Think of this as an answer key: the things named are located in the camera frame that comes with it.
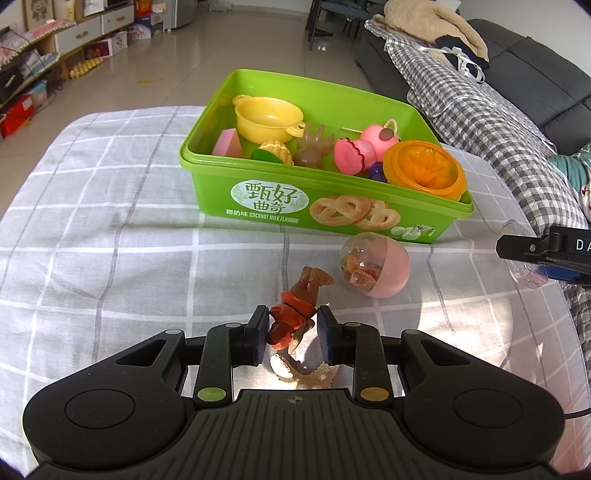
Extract yellow toy pot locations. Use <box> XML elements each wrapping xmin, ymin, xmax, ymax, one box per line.
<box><xmin>232</xmin><ymin>95</ymin><xmax>305</xmax><ymax>144</ymax></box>

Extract toy corn cob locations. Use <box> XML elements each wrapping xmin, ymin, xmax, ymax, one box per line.
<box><xmin>250</xmin><ymin>140</ymin><xmax>294</xmax><ymax>166</ymax></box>

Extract silver refrigerator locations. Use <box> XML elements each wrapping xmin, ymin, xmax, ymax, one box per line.
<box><xmin>163</xmin><ymin>0</ymin><xmax>195</xmax><ymax>31</ymax></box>

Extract pink pig toy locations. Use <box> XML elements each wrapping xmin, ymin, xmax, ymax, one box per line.
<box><xmin>334</xmin><ymin>119</ymin><xmax>401</xmax><ymax>176</ymax></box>

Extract green plastic cookie box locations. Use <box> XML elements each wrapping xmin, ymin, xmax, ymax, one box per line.
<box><xmin>179</xmin><ymin>69</ymin><xmax>474</xmax><ymax>243</ymax></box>

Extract brown rubber hand toy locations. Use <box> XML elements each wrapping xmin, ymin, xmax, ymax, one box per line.
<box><xmin>294</xmin><ymin>124</ymin><xmax>335</xmax><ymax>169</ymax></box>

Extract beige rubber hand toy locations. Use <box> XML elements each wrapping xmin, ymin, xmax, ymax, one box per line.
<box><xmin>270</xmin><ymin>352</ymin><xmax>339</xmax><ymax>390</ymax></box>

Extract pink card box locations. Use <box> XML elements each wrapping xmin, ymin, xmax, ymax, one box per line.
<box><xmin>211</xmin><ymin>128</ymin><xmax>243</xmax><ymax>158</ymax></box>

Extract clear contact lens case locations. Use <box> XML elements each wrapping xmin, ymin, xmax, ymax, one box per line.
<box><xmin>500</xmin><ymin>219</ymin><xmax>548</xmax><ymax>289</ymax></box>

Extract red storage box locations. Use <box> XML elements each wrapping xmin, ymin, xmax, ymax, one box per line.
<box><xmin>1</xmin><ymin>94</ymin><xmax>35</xmax><ymax>137</ymax></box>

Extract orange brown dinosaur figure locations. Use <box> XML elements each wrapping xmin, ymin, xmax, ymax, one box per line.
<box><xmin>266</xmin><ymin>266</ymin><xmax>335</xmax><ymax>352</ymax></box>

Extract grey plaid blanket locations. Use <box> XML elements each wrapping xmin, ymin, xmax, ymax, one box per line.
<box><xmin>363</xmin><ymin>19</ymin><xmax>591</xmax><ymax>351</ymax></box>

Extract grey checked tablecloth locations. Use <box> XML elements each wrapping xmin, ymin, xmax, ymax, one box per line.
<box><xmin>1</xmin><ymin>107</ymin><xmax>590</xmax><ymax>472</ymax></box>

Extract orange toy lid dish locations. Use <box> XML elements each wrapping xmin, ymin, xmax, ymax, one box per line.
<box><xmin>382</xmin><ymin>140</ymin><xmax>468</xmax><ymax>201</ymax></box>

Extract purple toy grapes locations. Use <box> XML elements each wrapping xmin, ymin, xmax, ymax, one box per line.
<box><xmin>369</xmin><ymin>162</ymin><xmax>388</xmax><ymax>183</ymax></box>

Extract pink capsule ball toy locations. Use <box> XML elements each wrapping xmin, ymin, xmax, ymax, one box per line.
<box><xmin>339</xmin><ymin>232</ymin><xmax>411</xmax><ymax>299</ymax></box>

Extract framed cartoon picture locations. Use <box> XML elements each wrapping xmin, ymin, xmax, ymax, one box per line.
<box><xmin>23</xmin><ymin>0</ymin><xmax>54</xmax><ymax>30</ymax></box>

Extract wooden tv cabinet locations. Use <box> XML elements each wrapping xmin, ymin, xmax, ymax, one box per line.
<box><xmin>1</xmin><ymin>1</ymin><xmax>134</xmax><ymax>105</ymax></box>

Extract grey chair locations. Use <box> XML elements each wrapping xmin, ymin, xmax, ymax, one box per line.
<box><xmin>304</xmin><ymin>0</ymin><xmax>377</xmax><ymax>51</ymax></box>

